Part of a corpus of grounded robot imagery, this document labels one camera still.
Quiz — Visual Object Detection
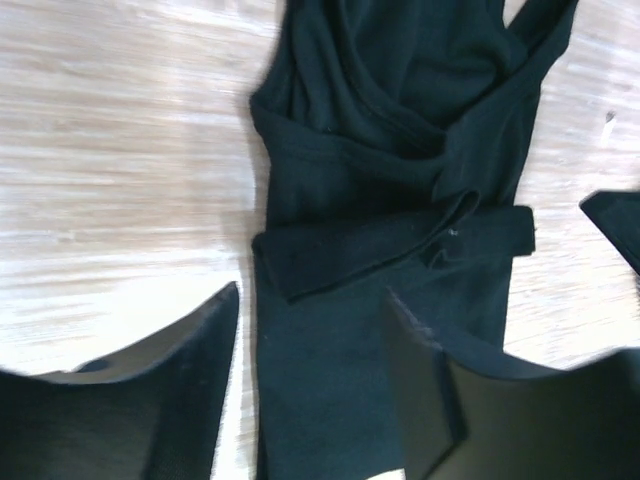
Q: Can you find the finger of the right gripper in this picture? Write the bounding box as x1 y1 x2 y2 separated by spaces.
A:
580 190 640 273

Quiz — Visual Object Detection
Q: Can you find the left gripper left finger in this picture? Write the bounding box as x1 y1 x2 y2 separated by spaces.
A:
1 283 239 480

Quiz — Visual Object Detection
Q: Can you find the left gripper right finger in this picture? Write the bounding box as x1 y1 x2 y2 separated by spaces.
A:
384 294 639 479

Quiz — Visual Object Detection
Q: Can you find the black tank top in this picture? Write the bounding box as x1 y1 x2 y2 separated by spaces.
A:
250 1 576 479

